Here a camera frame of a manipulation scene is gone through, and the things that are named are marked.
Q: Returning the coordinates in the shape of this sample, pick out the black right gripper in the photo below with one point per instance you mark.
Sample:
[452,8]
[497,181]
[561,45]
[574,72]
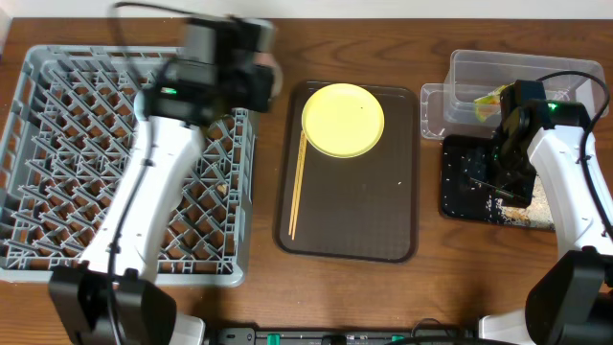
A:
[520,195]

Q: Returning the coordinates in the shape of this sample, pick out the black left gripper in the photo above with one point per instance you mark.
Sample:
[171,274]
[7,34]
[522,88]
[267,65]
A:
[259,89]

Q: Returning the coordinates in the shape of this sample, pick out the green snack wrapper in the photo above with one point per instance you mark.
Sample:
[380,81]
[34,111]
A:
[489,105]

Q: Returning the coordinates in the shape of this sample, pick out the wooden chopstick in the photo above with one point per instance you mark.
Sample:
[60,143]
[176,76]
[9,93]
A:
[297,184]
[300,187]

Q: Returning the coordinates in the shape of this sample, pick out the rice food scraps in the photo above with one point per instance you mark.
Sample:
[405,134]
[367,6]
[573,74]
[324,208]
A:
[531,213]

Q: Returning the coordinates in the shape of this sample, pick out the yellow round plate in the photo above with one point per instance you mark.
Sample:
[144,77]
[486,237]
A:
[342,120]

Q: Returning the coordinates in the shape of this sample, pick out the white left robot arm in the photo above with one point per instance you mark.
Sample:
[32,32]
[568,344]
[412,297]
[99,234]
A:
[111,296]

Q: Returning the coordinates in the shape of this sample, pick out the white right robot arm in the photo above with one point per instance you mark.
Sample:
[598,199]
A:
[567,306]

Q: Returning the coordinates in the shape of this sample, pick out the clear plastic waste bin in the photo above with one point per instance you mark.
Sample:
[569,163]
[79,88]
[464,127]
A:
[447,108]

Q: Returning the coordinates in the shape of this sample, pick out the black waste tray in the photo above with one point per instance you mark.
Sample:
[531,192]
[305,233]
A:
[464,182]

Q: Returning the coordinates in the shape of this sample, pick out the grey plastic dishwasher rack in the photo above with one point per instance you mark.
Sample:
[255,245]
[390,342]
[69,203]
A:
[65,146]

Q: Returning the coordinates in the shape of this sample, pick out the dark brown serving tray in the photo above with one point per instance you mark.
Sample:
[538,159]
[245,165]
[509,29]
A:
[362,208]

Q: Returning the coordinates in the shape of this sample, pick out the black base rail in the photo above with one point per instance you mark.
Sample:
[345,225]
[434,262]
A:
[252,334]

